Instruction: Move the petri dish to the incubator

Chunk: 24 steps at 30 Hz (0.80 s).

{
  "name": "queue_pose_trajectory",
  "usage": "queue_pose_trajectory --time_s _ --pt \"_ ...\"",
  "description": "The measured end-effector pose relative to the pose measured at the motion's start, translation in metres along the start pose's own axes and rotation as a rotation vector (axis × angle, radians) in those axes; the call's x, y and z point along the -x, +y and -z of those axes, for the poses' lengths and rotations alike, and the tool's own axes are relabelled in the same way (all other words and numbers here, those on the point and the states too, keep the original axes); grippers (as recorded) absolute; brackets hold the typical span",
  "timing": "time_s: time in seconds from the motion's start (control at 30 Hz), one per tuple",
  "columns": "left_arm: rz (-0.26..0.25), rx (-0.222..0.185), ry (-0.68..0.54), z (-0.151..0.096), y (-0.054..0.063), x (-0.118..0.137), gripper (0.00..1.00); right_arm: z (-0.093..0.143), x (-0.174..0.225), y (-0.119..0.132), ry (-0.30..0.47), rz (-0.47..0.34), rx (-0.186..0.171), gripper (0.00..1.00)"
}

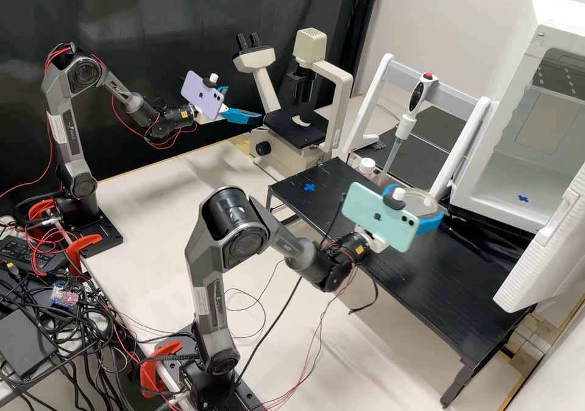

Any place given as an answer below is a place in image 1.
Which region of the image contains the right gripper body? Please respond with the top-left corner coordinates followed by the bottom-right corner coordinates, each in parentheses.
top-left (363, 230), bottom-right (389, 253)

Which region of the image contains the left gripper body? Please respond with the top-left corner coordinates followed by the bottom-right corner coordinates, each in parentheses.
top-left (196, 104), bottom-right (230, 124)

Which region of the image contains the petri dish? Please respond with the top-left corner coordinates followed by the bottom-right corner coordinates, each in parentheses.
top-left (398, 188), bottom-right (443, 223)

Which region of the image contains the incubator door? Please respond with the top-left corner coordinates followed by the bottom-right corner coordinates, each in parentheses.
top-left (492, 160), bottom-right (585, 314)

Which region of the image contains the white incubator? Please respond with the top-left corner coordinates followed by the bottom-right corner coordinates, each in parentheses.
top-left (449, 0), bottom-right (585, 234)

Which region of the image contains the cream microscope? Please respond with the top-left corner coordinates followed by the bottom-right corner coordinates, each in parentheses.
top-left (232, 27), bottom-right (354, 175)

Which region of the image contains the white pipette stand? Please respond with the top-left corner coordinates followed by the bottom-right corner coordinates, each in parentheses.
top-left (341, 52), bottom-right (492, 202)

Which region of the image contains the pipette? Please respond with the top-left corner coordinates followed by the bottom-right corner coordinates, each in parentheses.
top-left (378, 69), bottom-right (441, 187)

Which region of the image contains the orange clamp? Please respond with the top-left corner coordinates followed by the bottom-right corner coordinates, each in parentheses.
top-left (63, 233), bottom-right (104, 277)
top-left (28, 202), bottom-right (59, 229)
top-left (139, 339), bottom-right (185, 396)

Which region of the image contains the black power adapter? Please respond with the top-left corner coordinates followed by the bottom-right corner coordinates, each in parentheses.
top-left (0, 235), bottom-right (72, 274)

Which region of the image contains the small circuit board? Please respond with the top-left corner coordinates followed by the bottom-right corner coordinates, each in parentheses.
top-left (49, 282), bottom-right (79, 307)

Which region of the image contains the flat black box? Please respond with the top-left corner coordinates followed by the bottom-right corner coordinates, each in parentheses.
top-left (0, 308), bottom-right (59, 379)

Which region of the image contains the left wrist camera phone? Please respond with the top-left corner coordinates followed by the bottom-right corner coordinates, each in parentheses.
top-left (180, 69), bottom-right (229, 122)

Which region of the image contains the wrist camera phone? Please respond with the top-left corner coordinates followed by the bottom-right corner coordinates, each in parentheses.
top-left (180, 69), bottom-right (229, 122)
top-left (342, 181), bottom-right (420, 253)

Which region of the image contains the right wrist camera phone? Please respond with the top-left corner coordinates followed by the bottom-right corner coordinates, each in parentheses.
top-left (342, 181), bottom-right (420, 253)

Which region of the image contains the black cable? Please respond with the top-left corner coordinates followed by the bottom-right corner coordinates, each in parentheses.
top-left (235, 193), bottom-right (347, 382)
top-left (348, 269), bottom-right (380, 315)

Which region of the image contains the red wire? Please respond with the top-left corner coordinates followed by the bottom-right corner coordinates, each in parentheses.
top-left (255, 287), bottom-right (348, 410)

